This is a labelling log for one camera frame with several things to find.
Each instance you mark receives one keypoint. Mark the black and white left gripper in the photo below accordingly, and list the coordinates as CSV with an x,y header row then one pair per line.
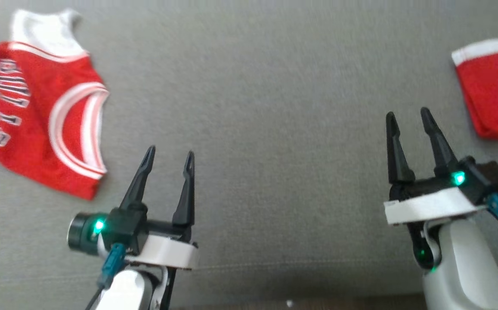
x,y
162,252

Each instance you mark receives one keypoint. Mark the black boxy right wrist camera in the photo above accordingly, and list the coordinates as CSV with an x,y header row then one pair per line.
x,y
492,178

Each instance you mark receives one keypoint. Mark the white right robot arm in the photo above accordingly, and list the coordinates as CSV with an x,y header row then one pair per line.
x,y
468,267

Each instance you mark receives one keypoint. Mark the red basketball jersey with lettering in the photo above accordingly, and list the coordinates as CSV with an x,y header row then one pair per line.
x,y
29,150

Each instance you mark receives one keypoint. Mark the dark cylindrical left wrist camera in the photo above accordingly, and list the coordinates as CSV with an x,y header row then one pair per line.
x,y
83,234

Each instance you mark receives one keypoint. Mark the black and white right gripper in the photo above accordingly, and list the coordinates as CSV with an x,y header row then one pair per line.
x,y
429,206

